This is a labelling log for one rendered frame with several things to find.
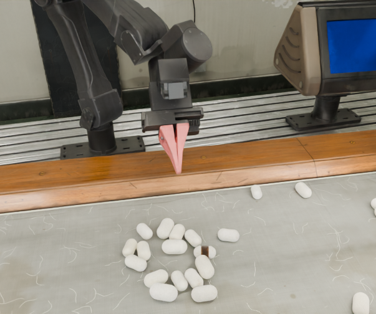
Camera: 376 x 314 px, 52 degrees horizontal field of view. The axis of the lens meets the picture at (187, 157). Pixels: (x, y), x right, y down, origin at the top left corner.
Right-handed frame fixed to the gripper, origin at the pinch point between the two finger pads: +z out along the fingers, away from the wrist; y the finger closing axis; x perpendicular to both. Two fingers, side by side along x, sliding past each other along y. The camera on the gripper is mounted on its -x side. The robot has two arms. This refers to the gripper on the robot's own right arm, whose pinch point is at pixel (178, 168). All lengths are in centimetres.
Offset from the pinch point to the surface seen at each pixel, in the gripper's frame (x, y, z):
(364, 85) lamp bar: -32.3, 13.5, 2.2
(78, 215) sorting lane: 5.7, -17.2, 5.0
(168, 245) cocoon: -2.9, -3.3, 12.2
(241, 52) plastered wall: 166, 73, -117
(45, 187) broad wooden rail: 7.3, -22.7, -0.9
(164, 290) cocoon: -8.0, -4.9, 18.0
